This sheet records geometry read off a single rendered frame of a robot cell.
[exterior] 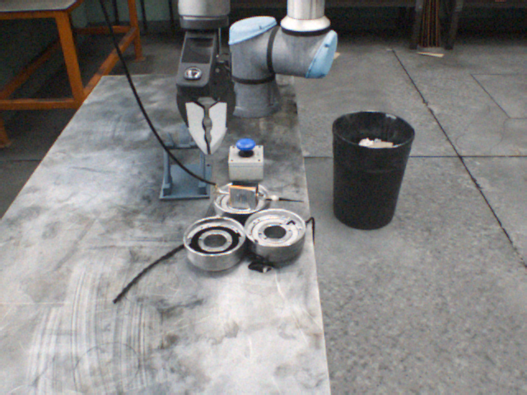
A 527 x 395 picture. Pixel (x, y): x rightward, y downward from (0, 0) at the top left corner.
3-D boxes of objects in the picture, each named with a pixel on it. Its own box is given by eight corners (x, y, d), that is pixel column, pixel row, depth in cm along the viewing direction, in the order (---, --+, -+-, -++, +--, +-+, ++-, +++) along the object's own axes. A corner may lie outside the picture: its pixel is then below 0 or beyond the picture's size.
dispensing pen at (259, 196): (304, 206, 94) (216, 196, 97) (305, 187, 91) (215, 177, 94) (301, 213, 92) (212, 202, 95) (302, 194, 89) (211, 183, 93)
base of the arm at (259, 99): (228, 95, 143) (226, 61, 138) (281, 95, 143) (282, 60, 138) (224, 118, 131) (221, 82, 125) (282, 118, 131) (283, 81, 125)
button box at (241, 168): (263, 180, 106) (263, 160, 104) (229, 181, 107) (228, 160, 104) (263, 160, 113) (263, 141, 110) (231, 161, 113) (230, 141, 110)
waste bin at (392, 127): (408, 235, 217) (424, 147, 192) (329, 235, 217) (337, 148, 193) (392, 191, 245) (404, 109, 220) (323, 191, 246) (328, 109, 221)
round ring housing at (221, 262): (194, 281, 82) (192, 262, 80) (179, 242, 90) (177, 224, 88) (254, 265, 85) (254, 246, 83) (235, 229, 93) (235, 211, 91)
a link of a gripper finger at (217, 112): (231, 143, 87) (229, 90, 82) (228, 156, 81) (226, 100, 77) (212, 143, 87) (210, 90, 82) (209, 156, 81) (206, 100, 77)
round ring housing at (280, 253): (271, 273, 83) (271, 254, 81) (233, 243, 90) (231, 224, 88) (317, 247, 89) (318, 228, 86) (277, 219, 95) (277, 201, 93)
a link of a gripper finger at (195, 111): (212, 143, 87) (210, 90, 82) (208, 156, 81) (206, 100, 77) (194, 143, 87) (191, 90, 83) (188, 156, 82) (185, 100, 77)
